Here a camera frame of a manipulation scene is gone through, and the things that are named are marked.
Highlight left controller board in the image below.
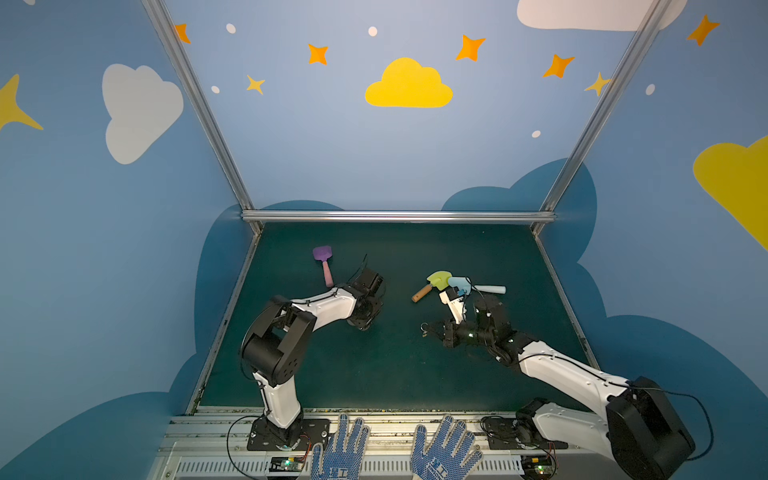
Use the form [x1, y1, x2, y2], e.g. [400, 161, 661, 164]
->
[268, 456, 306, 475]

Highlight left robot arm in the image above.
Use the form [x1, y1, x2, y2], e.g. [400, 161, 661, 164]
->
[239, 267, 384, 451]

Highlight aluminium frame right post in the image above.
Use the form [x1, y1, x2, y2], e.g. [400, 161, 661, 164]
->
[540, 0, 672, 222]

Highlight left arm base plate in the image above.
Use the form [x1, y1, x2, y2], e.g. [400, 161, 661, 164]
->
[247, 416, 331, 451]

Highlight aluminium frame post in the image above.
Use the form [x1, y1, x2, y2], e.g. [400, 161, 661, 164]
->
[540, 0, 672, 222]
[142, 0, 254, 214]

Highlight aluminium frame rear bar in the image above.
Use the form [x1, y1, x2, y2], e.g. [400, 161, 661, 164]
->
[241, 209, 556, 224]

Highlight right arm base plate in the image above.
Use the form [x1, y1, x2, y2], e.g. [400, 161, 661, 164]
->
[480, 415, 569, 451]

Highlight controller board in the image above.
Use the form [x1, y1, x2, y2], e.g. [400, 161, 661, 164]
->
[268, 456, 306, 475]
[521, 456, 557, 480]

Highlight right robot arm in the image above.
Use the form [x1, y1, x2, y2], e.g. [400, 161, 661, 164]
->
[421, 293, 696, 479]

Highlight right controller board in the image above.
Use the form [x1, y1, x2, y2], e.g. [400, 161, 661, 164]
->
[521, 456, 557, 480]

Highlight blue dotted work glove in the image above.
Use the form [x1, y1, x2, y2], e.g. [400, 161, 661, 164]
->
[310, 414, 370, 480]
[410, 415, 483, 480]

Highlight purple pink toy spatula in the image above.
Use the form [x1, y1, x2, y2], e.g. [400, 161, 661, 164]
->
[312, 245, 335, 288]

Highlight aluminium frame left post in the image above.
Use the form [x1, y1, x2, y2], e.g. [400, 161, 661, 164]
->
[142, 0, 254, 214]

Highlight light blue toy shovel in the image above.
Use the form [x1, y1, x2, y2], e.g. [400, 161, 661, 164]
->
[448, 276, 507, 296]

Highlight right blue dotted work glove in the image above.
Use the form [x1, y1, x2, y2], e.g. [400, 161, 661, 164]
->
[410, 415, 483, 480]

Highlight green toy shovel wooden handle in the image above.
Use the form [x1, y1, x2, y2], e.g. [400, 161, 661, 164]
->
[411, 271, 452, 303]

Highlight left blue dotted work glove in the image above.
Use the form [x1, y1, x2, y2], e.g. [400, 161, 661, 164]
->
[310, 414, 370, 480]

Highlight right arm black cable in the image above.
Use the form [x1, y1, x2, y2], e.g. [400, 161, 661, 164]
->
[518, 353, 715, 463]

